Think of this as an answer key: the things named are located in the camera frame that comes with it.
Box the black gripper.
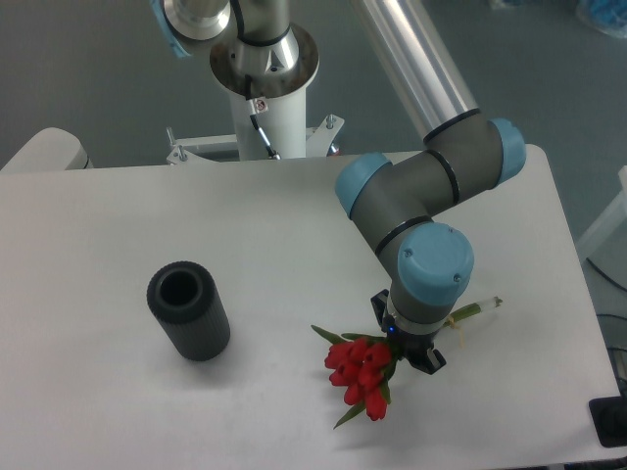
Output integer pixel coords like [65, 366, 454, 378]
[370, 289, 447, 375]

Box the blue object top right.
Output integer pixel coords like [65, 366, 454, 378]
[576, 0, 626, 38]

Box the red tulip bouquet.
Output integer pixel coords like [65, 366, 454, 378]
[311, 295, 504, 430]

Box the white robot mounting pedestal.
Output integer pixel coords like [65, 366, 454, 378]
[167, 23, 345, 165]

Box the white side table left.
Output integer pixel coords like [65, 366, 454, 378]
[1, 127, 94, 174]

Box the black cable on pedestal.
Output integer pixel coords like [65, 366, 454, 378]
[229, 0, 283, 161]

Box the black ribbed cylindrical vase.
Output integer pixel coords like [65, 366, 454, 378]
[146, 260, 230, 361]

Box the black device at table edge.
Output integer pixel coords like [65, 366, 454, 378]
[589, 397, 626, 448]

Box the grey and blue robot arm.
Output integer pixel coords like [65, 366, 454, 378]
[152, 1, 526, 374]

